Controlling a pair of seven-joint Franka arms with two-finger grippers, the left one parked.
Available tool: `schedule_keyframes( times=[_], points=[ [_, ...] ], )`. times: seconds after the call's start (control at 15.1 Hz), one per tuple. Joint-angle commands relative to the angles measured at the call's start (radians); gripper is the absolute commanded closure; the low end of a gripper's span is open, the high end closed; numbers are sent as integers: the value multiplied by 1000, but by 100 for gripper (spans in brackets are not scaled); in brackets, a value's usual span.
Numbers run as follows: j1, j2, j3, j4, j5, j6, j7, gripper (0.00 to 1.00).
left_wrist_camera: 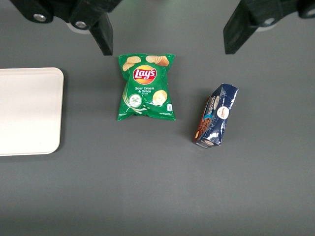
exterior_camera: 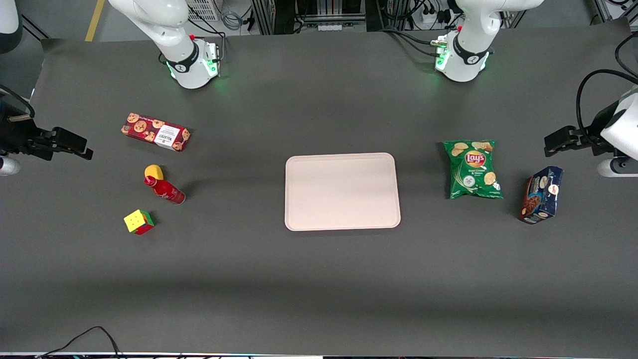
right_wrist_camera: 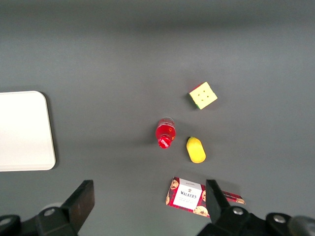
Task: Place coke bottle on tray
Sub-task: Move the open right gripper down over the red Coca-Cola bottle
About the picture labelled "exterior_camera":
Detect black cable at table edge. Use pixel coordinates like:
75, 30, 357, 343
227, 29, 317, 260
34, 326, 126, 359

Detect black base power cables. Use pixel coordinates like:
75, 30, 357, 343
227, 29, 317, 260
380, 26, 449, 58

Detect dark blue cookie box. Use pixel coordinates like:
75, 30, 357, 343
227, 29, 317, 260
517, 166, 565, 225

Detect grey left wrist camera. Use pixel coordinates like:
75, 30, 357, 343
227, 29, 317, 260
597, 157, 638, 178

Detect grey coiled cable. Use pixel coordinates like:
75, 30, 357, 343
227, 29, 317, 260
219, 8, 246, 31

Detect white power strip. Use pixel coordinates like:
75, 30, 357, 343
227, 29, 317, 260
420, 8, 453, 26

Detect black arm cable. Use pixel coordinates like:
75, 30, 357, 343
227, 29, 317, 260
576, 68, 638, 146
0, 84, 35, 121

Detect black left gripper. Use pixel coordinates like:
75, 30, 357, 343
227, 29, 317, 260
544, 104, 623, 158

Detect red coke bottle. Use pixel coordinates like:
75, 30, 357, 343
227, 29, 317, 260
144, 176, 186, 205

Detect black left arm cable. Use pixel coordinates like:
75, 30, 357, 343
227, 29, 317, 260
576, 68, 638, 146

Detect red chocolate chip cookie box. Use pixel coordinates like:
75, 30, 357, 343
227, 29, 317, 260
121, 112, 191, 153

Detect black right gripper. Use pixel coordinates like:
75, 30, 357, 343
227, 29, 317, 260
0, 95, 94, 162

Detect aluminium frame post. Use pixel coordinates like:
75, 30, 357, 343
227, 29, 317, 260
251, 0, 276, 35

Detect colourful Rubik's cube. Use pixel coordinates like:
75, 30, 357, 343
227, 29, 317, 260
123, 209, 156, 236

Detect beige plastic tray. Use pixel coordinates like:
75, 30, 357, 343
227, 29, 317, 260
284, 152, 402, 232

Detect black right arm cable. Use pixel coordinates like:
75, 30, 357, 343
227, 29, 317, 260
0, 84, 35, 121

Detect green Lay's chips bag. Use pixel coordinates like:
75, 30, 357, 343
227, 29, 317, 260
443, 140, 504, 200

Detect white perforated box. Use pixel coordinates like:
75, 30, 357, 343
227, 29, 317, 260
187, 0, 221, 22

